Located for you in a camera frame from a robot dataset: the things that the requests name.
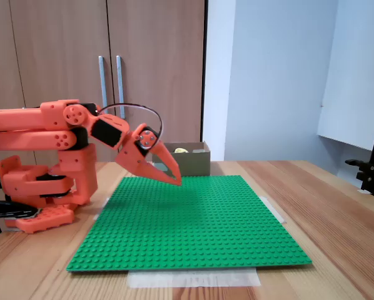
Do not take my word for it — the black camera stand clamp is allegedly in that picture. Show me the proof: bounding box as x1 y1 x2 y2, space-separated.
345 92 374 197

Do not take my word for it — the white wall panel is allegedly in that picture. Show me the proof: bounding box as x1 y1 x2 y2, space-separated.
316 0 374 153

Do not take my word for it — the green studded baseplate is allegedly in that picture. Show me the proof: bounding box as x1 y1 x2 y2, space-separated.
65 174 313 274

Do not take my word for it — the brown cardboard box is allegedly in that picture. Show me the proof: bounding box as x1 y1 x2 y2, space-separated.
152 141 211 178

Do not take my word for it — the brown wooden cabinet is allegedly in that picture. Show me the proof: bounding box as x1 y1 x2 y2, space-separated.
0 0 206 164

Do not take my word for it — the masking tape strip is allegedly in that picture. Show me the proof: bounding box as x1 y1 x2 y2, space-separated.
93 196 112 221
126 268 262 289
260 195 287 224

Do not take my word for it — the black power cable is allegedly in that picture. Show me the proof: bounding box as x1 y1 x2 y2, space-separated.
0 168 40 245

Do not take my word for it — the silver cabinet handle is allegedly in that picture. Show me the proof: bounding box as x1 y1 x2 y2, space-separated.
98 55 109 107
115 55 126 119

